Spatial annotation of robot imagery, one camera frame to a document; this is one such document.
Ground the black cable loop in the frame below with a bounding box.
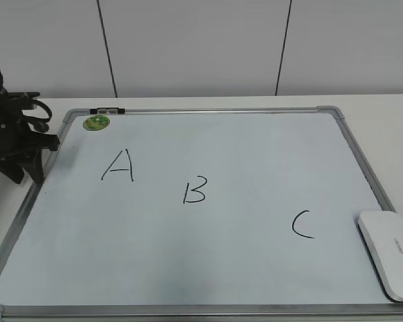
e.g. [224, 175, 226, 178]
[19, 99, 53, 132]

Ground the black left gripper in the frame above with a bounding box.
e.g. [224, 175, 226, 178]
[0, 93, 60, 184]

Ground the white board with grey frame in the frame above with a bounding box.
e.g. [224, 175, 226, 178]
[0, 106, 403, 321]

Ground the round green magnet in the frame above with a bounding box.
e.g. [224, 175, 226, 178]
[83, 115, 110, 131]

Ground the white rectangular board eraser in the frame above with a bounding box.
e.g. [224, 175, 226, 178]
[357, 211, 403, 302]

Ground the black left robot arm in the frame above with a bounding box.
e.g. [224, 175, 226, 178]
[0, 71, 60, 184]

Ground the black silver hanging clip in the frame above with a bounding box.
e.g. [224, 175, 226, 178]
[89, 107, 126, 115]

